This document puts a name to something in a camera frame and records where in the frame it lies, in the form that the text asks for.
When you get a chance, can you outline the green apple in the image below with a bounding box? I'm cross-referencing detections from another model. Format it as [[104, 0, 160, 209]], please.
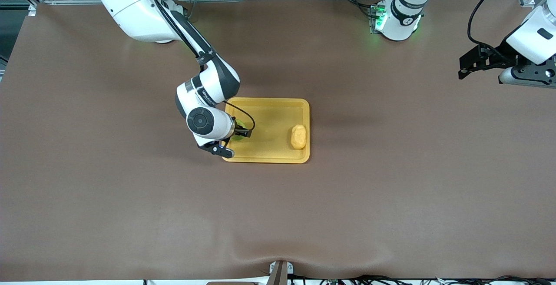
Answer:
[[232, 119, 248, 142]]

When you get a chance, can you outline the yellow potato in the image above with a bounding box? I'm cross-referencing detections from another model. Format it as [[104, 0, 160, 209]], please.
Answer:
[[290, 124, 307, 150]]

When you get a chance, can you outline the yellow plastic tray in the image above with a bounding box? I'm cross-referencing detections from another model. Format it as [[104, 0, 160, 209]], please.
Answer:
[[222, 97, 311, 164]]

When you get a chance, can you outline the brown table mat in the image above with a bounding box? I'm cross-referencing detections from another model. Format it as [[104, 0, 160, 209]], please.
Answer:
[[0, 0, 556, 282]]

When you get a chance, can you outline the grey table edge clamp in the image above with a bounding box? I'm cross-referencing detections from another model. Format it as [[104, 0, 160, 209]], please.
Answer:
[[268, 260, 294, 285]]

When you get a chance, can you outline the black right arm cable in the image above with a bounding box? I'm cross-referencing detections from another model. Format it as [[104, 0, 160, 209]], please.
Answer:
[[139, 0, 256, 133]]

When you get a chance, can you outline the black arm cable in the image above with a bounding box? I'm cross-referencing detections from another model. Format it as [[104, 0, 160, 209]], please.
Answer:
[[139, 0, 256, 133], [467, 0, 533, 54]]

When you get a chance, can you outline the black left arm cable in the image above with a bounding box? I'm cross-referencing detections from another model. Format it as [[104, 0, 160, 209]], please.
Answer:
[[467, 0, 533, 54]]

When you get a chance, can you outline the black cable bundle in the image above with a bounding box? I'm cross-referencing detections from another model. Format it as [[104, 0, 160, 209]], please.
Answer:
[[291, 275, 556, 285]]

